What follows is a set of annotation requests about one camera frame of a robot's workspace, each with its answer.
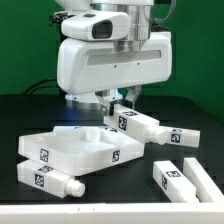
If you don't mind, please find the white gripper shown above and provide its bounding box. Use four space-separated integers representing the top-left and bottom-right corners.
57 32 172 116

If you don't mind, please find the white square desk top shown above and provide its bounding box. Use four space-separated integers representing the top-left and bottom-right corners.
18 127 144 176

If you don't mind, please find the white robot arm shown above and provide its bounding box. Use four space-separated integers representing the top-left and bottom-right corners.
56 0 172 115

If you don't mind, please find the white flat base tag plate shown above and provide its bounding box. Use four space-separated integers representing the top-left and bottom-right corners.
53 126 117 133

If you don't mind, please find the white L-shaped fence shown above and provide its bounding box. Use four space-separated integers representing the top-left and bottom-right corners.
0 157 224 224

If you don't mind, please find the black cable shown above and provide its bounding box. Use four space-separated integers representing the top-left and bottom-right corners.
22 77 58 96

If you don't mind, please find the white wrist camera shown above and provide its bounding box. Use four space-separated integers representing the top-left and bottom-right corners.
61 11 130 41

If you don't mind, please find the black camera on stand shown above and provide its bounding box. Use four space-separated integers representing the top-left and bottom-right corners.
48 11 69 42

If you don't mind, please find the grey arm hose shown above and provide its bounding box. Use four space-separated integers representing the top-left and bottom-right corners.
151 0 178 26

